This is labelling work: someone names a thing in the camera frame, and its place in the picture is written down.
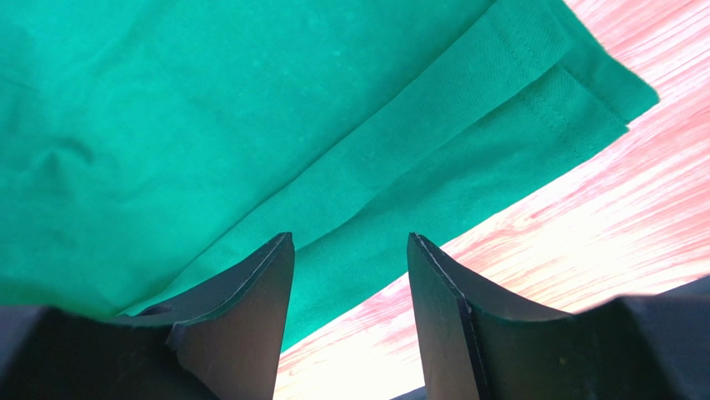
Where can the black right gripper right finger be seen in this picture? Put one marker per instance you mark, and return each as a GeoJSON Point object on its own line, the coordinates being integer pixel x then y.
{"type": "Point", "coordinates": [479, 340]}

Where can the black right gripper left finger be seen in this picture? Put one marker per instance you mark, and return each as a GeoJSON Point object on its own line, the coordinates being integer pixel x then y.
{"type": "Point", "coordinates": [218, 340]}

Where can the green t shirt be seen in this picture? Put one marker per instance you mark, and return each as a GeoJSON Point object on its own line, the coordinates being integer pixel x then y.
{"type": "Point", "coordinates": [146, 146]}

